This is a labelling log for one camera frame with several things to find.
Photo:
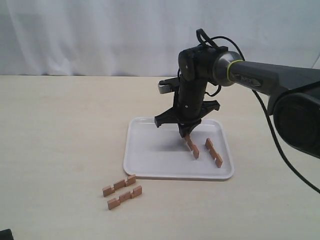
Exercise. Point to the white rectangular plastic tray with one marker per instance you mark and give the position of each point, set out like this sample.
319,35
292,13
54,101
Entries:
160,153

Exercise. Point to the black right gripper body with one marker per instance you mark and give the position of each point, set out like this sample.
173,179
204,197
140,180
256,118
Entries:
188,104

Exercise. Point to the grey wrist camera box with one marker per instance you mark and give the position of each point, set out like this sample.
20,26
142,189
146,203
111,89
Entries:
168,85

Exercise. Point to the white curtain backdrop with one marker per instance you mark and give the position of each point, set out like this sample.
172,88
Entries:
144,37

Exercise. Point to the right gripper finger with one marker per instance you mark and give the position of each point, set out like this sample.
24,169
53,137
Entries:
184,129
191,126

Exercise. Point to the black object at corner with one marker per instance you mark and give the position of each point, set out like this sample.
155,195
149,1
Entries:
6,234

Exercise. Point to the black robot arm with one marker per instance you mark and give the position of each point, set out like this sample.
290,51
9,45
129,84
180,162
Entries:
293,93

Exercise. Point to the notched wooden piece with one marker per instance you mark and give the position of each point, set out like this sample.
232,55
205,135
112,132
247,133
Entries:
110,189
213,153
115,202
193,148

